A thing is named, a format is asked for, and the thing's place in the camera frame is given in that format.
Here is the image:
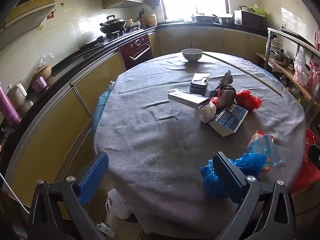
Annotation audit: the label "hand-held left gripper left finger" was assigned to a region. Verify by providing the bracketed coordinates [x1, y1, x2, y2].
[27, 151, 110, 240]

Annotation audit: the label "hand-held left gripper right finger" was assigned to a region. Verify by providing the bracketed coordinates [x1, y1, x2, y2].
[212, 151, 297, 240]

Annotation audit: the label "blue plastic bag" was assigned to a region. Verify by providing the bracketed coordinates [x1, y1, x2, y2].
[200, 134, 283, 200]

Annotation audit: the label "blue white carton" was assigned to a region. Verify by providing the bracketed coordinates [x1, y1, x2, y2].
[208, 104, 249, 137]

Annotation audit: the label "white bag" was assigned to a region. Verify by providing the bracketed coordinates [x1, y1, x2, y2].
[199, 103, 217, 124]

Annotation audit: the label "red plastic bag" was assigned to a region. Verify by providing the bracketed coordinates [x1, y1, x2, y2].
[235, 89, 262, 110]

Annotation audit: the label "red plastic basket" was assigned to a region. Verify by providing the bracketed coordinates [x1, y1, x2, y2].
[290, 128, 320, 195]

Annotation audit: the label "dark foil wrapper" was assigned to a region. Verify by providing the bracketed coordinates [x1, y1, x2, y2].
[209, 70, 237, 109]

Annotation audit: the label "long white box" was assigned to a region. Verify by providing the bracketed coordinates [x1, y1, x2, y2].
[165, 88, 210, 109]

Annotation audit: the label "small dark white box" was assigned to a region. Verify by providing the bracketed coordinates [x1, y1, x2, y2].
[189, 73, 211, 94]

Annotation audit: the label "yellow base cabinets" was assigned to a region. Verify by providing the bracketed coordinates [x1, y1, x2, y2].
[5, 26, 269, 220]

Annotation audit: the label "grey tablecloth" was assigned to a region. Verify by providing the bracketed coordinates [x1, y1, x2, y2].
[93, 52, 307, 238]

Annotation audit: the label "folded dark jeans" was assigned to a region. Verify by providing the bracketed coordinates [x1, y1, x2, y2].
[91, 81, 116, 140]

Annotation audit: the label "pink rice cooker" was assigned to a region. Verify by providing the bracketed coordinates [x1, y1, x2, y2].
[30, 65, 52, 93]

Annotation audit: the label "purple thermos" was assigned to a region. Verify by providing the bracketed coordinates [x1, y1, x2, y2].
[0, 81, 22, 125]

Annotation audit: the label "long thin stick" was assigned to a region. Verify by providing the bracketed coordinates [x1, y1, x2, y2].
[202, 52, 283, 97]

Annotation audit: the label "white kettle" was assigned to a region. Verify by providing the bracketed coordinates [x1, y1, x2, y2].
[7, 82, 27, 105]

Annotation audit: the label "white bowl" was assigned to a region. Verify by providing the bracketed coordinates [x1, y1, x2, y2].
[181, 48, 203, 62]

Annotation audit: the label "pink plastic bag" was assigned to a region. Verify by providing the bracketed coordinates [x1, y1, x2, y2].
[293, 50, 315, 93]

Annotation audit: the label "steel cooking pot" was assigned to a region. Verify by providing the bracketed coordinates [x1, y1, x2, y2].
[272, 49, 294, 68]

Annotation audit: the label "dark red oven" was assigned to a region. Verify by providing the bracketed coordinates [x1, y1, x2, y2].
[119, 34, 153, 70]

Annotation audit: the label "metal storage rack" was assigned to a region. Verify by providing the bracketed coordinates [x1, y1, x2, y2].
[264, 27, 320, 130]

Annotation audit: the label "black gas stove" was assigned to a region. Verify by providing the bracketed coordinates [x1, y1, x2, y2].
[80, 27, 148, 50]

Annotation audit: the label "black wok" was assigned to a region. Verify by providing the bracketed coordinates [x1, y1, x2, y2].
[99, 15, 127, 34]

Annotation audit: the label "black microwave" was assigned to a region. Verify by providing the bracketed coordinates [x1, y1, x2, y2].
[234, 10, 267, 32]

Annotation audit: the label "green plastic bag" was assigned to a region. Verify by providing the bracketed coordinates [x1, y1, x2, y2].
[247, 4, 267, 17]

